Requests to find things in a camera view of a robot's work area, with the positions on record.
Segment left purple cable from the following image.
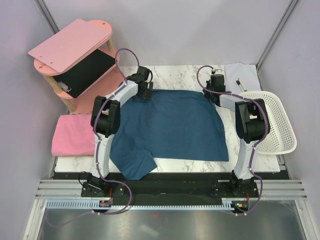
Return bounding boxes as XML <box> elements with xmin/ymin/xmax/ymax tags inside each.
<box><xmin>46</xmin><ymin>48</ymin><xmax>140</xmax><ymax>228</ymax></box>

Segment aluminium rail frame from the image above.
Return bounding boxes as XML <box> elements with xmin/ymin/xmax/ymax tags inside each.
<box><xmin>35</xmin><ymin>179</ymin><xmax>307</xmax><ymax>200</ymax></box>

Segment pink wooden shelf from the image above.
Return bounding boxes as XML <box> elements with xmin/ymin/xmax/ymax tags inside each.
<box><xmin>28</xmin><ymin>19</ymin><xmax>123</xmax><ymax>114</ymax></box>

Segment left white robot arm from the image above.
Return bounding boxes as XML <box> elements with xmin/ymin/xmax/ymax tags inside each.
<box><xmin>90</xmin><ymin>66</ymin><xmax>154</xmax><ymax>197</ymax></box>

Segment black mat on shelf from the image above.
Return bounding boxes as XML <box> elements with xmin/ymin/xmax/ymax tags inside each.
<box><xmin>53</xmin><ymin>49</ymin><xmax>115</xmax><ymax>98</ymax></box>

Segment white cable duct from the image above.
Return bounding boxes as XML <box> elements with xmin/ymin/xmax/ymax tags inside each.
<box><xmin>46</xmin><ymin>199</ymin><xmax>240</xmax><ymax>211</ymax></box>

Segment small white shelf clip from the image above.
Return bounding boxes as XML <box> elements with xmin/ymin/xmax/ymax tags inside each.
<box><xmin>60</xmin><ymin>82</ymin><xmax>71</xmax><ymax>92</ymax></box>

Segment black white marker pen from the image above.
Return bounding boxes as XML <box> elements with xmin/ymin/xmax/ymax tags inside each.
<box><xmin>236</xmin><ymin>79</ymin><xmax>248</xmax><ymax>92</ymax></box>

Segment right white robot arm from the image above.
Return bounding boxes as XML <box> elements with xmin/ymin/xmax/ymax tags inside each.
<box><xmin>203</xmin><ymin>74</ymin><xmax>270</xmax><ymax>197</ymax></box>

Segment white cloth in corner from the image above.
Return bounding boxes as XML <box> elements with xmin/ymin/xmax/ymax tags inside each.
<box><xmin>224</xmin><ymin>62</ymin><xmax>261</xmax><ymax>94</ymax></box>

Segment dark blue t shirt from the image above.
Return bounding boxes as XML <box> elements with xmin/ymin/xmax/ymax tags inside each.
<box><xmin>110</xmin><ymin>89</ymin><xmax>229</xmax><ymax>180</ymax></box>

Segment folded pink t shirt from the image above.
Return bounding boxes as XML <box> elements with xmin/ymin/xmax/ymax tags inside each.
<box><xmin>51</xmin><ymin>114</ymin><xmax>95</xmax><ymax>157</ymax></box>

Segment white plastic laundry basket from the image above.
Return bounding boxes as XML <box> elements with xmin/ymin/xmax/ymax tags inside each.
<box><xmin>240</xmin><ymin>91</ymin><xmax>297</xmax><ymax>155</ymax></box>

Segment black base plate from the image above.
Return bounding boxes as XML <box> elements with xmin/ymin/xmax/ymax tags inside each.
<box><xmin>81</xmin><ymin>172</ymin><xmax>259</xmax><ymax>199</ymax></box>

